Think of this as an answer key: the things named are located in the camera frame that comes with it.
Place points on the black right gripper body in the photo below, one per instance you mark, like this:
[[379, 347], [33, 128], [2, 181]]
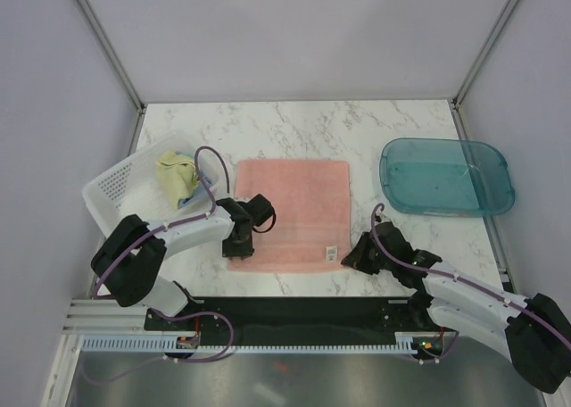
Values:
[[387, 263]]

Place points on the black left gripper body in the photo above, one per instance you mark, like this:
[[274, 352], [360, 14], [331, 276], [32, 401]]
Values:
[[246, 238]]

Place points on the pink towel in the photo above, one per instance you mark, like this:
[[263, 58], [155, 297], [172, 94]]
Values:
[[312, 201]]

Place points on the yellow towel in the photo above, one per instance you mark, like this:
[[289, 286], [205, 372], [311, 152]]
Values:
[[167, 177]]

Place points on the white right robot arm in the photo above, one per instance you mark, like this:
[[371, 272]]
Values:
[[532, 333]]

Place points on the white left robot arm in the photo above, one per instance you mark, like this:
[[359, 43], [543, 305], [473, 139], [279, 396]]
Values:
[[129, 261]]

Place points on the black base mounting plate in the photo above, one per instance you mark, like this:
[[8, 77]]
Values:
[[319, 318]]

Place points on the blue towel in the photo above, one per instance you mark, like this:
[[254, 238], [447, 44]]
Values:
[[196, 195]]

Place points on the white perforated plastic basket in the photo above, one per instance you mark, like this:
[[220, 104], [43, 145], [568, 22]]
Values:
[[131, 186]]

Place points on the teal translucent plastic tub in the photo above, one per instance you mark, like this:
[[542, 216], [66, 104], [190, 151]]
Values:
[[445, 177]]

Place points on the white slotted cable duct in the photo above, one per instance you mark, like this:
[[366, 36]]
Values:
[[391, 343]]

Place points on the aluminium table edge rail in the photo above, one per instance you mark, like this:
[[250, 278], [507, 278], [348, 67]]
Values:
[[103, 317]]

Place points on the left aluminium frame post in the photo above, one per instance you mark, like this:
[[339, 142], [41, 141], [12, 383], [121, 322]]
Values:
[[110, 53]]

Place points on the aluminium frame post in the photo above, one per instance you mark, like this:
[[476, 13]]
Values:
[[500, 24], [110, 53]]

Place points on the right aluminium frame post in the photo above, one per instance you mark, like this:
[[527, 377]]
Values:
[[500, 24]]

